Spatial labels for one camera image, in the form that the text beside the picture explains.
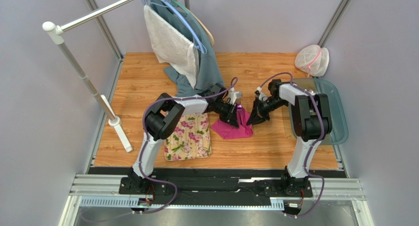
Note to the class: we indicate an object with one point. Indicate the magenta paper napkin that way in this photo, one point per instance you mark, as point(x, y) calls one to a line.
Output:
point(228, 132)

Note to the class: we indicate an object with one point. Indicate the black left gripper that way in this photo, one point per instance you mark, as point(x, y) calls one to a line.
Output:
point(231, 117)

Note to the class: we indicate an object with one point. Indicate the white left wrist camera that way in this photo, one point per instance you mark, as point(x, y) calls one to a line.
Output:
point(234, 97)

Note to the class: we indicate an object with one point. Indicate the floral placemat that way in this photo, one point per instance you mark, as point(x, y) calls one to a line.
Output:
point(190, 139)

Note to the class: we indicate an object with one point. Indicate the white mesh laundry bag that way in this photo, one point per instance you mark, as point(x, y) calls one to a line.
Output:
point(313, 60)

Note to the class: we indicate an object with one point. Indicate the blue plastic hanger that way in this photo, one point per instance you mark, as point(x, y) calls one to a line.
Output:
point(196, 41)

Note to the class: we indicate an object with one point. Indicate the teal plastic tray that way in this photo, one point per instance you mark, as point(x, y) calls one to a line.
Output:
point(339, 133)

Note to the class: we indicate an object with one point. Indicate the white towel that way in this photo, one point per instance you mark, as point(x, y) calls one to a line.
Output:
point(171, 46)

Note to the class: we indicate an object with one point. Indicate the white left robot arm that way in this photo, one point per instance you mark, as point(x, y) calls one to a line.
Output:
point(161, 118)

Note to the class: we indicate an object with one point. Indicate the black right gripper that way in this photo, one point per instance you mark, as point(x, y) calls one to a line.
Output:
point(259, 109)

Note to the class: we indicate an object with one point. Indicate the green plastic hanger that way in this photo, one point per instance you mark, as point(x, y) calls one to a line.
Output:
point(178, 3)

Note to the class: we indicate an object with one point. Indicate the white clothes rack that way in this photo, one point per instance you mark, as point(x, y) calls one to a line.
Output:
point(56, 32)

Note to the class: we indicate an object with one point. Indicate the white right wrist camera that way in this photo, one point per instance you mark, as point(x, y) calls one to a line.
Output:
point(260, 95)

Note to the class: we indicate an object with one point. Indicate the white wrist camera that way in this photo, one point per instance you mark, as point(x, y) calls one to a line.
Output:
point(234, 97)
point(260, 95)

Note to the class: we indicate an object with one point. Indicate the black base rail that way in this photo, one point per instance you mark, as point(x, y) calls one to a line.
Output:
point(217, 187)

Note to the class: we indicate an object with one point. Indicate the teal blue garment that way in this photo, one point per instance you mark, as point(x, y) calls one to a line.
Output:
point(208, 70)

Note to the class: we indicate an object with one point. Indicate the wooden hanger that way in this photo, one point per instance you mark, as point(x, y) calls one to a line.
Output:
point(208, 33)

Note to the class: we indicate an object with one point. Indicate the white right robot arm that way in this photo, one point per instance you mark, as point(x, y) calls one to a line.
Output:
point(310, 116)

